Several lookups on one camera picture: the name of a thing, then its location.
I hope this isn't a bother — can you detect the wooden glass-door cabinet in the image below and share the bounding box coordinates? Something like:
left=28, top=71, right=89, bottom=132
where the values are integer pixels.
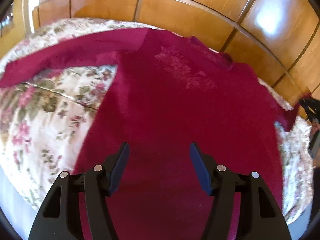
left=1, top=0, right=31, bottom=57

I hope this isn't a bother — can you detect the wooden wardrobe panelling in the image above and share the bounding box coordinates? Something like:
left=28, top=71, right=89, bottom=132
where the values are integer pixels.
left=31, top=0, right=319, bottom=103

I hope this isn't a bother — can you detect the floral bedspread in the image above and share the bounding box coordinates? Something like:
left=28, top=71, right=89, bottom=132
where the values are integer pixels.
left=1, top=18, right=313, bottom=224

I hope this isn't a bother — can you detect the crimson red sweater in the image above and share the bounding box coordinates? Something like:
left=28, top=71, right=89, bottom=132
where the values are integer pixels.
left=1, top=28, right=297, bottom=239

